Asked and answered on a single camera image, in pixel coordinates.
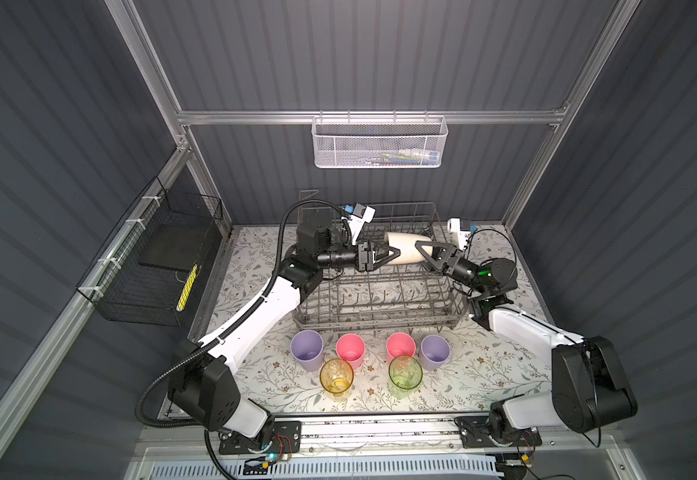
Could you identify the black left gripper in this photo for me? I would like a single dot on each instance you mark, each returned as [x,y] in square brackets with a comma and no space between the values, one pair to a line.
[365,257]

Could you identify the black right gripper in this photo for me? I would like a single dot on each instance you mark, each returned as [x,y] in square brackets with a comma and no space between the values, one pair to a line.
[453,264]

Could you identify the beige cup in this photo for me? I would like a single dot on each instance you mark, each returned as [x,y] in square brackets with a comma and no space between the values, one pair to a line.
[406,243]

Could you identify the lilac cup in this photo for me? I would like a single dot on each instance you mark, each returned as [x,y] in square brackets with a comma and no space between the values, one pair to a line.
[435,351]
[307,347]

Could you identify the yellow transparent cup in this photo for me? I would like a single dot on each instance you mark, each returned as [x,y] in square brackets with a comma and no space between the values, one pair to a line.
[337,377]

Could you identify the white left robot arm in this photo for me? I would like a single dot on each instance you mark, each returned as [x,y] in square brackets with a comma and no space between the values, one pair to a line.
[201,382]

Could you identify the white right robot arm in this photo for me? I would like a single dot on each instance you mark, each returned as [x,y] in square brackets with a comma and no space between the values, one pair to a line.
[589,386]

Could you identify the pink cup right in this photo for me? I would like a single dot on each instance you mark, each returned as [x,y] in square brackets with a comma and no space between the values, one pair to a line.
[400,344]

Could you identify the pink cup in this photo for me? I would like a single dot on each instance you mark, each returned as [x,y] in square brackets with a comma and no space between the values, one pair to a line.
[352,349]
[400,344]

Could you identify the pink cup left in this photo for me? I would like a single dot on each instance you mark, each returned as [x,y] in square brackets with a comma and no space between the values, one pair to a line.
[352,349]

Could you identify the tubes in white basket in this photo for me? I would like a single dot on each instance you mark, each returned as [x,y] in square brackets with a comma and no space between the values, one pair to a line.
[419,158]

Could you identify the green transparent cup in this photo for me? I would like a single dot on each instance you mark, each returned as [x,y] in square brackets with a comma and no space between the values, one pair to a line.
[405,376]

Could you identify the yellow brush in basket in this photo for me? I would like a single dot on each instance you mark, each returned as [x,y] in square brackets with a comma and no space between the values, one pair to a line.
[187,290]

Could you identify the black pad in basket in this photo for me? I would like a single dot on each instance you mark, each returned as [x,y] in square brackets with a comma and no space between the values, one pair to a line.
[172,248]

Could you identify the white vented cover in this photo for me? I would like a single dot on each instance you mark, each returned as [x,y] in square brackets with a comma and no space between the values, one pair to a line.
[360,467]

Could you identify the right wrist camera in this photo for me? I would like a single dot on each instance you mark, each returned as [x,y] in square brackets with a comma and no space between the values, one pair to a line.
[461,232]

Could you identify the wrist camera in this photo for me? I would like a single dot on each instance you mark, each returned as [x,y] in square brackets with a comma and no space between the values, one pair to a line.
[461,232]
[357,216]

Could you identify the grey wire dish rack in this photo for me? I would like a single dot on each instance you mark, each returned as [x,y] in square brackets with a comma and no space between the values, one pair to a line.
[393,297]

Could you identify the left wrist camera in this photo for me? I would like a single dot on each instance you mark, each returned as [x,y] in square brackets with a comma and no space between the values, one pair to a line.
[357,216]

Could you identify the white mesh wall basket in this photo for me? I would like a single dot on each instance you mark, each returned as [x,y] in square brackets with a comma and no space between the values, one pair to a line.
[342,142]

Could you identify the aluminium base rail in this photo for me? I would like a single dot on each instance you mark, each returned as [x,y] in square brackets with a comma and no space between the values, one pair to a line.
[299,433]

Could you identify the black wire wall basket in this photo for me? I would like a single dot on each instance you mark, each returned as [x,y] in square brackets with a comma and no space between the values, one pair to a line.
[156,269]

